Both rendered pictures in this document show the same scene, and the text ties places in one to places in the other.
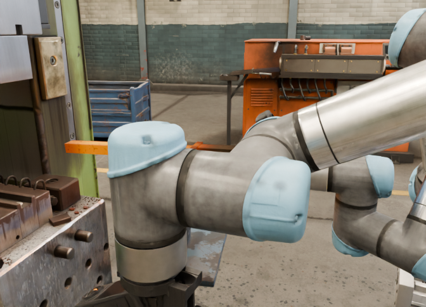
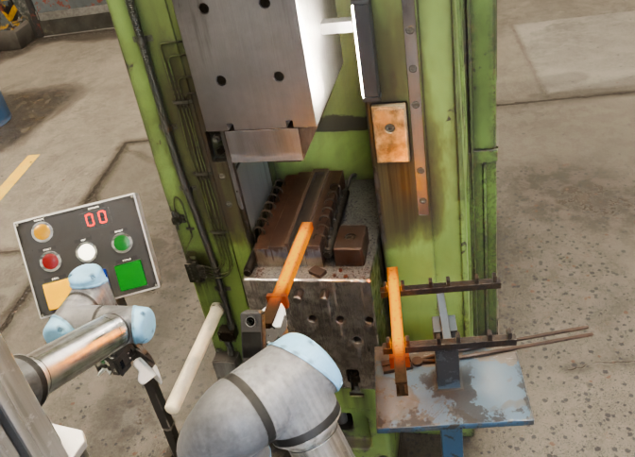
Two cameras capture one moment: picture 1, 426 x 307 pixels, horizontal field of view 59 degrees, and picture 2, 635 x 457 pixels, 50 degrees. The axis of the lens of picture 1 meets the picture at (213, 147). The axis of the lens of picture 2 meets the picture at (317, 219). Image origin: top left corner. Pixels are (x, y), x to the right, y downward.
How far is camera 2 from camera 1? 1.60 m
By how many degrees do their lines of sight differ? 80
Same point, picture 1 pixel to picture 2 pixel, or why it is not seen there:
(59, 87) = (396, 153)
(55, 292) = (297, 316)
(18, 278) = (259, 288)
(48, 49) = (383, 118)
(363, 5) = not seen: outside the picture
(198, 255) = (421, 404)
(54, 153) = (391, 211)
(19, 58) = (288, 144)
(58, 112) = (402, 175)
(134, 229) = not seen: hidden behind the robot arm
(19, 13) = (290, 111)
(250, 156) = (63, 310)
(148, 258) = not seen: hidden behind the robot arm
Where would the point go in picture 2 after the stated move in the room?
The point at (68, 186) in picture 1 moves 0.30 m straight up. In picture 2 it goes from (344, 250) to (329, 158)
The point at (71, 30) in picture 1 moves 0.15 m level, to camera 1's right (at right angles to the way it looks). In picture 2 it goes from (439, 93) to (455, 116)
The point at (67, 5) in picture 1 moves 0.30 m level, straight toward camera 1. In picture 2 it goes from (435, 65) to (330, 102)
